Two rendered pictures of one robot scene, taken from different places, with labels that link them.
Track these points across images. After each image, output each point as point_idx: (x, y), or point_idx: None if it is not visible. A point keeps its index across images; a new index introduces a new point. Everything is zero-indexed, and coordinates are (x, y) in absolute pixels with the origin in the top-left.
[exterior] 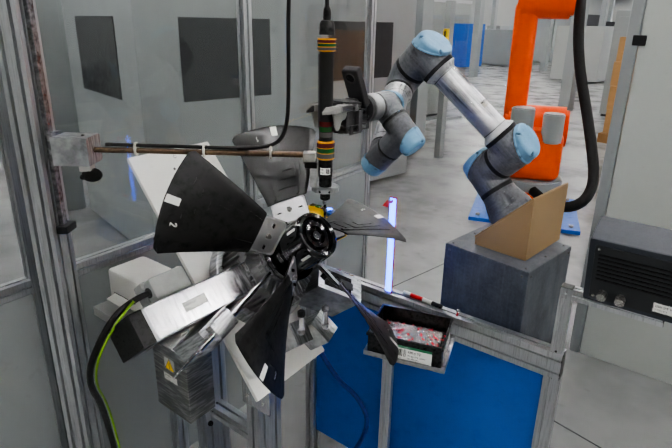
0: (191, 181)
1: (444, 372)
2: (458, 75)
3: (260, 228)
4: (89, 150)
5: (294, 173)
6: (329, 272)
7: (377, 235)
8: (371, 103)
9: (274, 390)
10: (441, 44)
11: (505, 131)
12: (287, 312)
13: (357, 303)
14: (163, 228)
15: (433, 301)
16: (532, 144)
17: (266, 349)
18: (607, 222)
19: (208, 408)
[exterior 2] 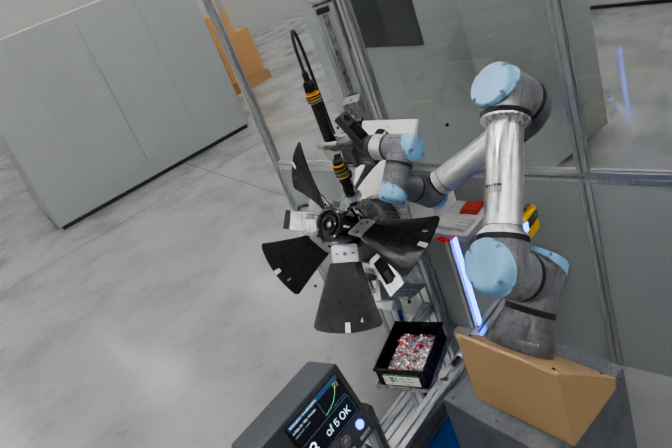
0: (297, 158)
1: (376, 386)
2: (489, 138)
3: (321, 201)
4: (347, 111)
5: (361, 175)
6: (332, 252)
7: (379, 254)
8: (364, 146)
9: (286, 285)
10: (486, 90)
11: (476, 237)
12: (310, 256)
13: (332, 282)
14: (293, 177)
15: (458, 356)
16: (480, 273)
17: (280, 262)
18: (322, 368)
19: (403, 297)
